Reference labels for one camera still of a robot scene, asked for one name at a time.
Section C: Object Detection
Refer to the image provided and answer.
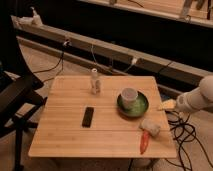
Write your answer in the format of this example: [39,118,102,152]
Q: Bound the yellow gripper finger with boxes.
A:
[158,99,176,111]

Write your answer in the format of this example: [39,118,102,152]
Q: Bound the green plate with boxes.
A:
[117,92,149,118]

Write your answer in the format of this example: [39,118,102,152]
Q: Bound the white ceramic cup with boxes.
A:
[121,88,138,106]

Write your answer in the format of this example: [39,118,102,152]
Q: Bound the orange toy carrot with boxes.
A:
[140,130,149,154]

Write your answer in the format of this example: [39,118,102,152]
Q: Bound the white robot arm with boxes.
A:
[158,75,213,113]

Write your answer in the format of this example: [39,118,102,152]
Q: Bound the black remote control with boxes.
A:
[82,107,94,127]

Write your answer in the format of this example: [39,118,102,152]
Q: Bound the wooden table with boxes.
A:
[29,76,177,158]

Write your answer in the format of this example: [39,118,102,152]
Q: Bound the black chair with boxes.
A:
[0,61,48,171]

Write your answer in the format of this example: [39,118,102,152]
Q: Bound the white spray bottle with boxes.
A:
[30,7,43,26]

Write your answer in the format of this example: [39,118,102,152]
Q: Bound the black floor cables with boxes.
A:
[165,110,213,171]

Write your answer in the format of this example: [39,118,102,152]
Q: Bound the white plug on rail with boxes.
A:
[131,58,138,65]

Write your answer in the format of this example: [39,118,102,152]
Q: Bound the black cable on floor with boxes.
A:
[32,39,72,84]

